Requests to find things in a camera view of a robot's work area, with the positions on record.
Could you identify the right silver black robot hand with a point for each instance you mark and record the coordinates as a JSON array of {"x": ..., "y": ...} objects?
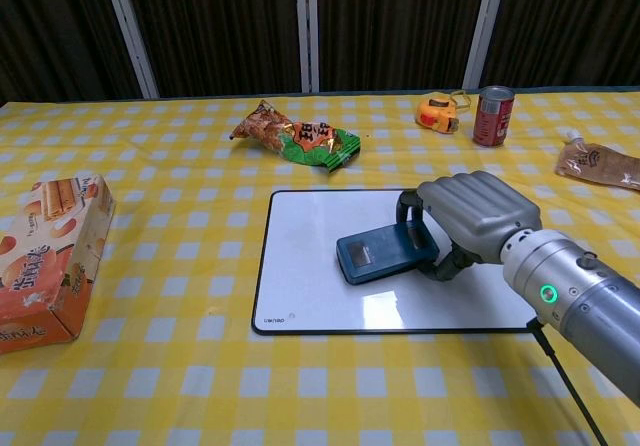
[{"x": 480, "y": 206}]

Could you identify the dark blue plastic case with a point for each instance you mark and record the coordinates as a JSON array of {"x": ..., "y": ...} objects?
[{"x": 370, "y": 256}]

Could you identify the red drink can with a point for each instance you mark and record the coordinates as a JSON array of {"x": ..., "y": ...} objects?
[{"x": 492, "y": 118}]

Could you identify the orange tape measure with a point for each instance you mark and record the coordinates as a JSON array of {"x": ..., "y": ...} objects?
[{"x": 435, "y": 113}]

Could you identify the brown spouted drink pouch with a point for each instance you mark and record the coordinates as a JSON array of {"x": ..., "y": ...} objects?
[{"x": 600, "y": 163}]

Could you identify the orange green snack bag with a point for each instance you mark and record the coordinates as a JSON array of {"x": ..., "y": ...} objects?
[{"x": 300, "y": 138}]

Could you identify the yellow white checked tablecloth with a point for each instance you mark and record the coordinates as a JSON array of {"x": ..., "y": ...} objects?
[{"x": 250, "y": 391}]

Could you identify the orange egg roll box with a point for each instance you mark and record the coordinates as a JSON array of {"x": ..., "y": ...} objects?
[{"x": 45, "y": 266}]

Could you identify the white board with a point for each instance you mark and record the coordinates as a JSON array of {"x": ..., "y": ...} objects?
[{"x": 310, "y": 246}]

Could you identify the white partition post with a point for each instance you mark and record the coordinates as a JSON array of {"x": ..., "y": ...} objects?
[
  {"x": 484, "y": 26},
  {"x": 131, "y": 31},
  {"x": 307, "y": 26}
]

